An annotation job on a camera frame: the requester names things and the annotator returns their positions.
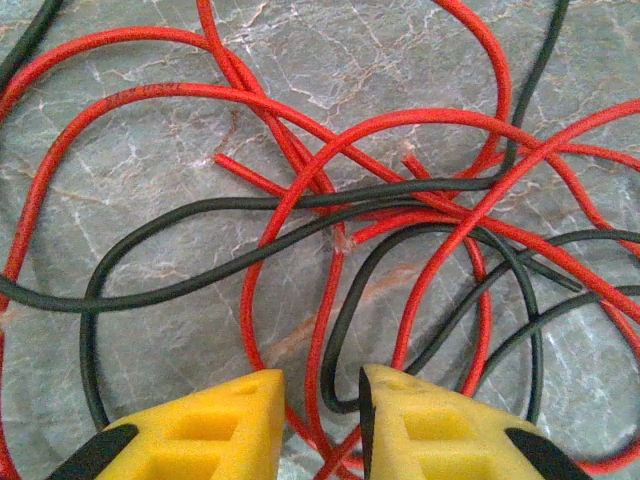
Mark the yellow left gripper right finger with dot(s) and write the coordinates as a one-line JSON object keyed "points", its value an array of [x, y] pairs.
{"points": [[440, 435]]}

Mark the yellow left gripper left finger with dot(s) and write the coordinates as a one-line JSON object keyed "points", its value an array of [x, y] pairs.
{"points": [[210, 435]]}

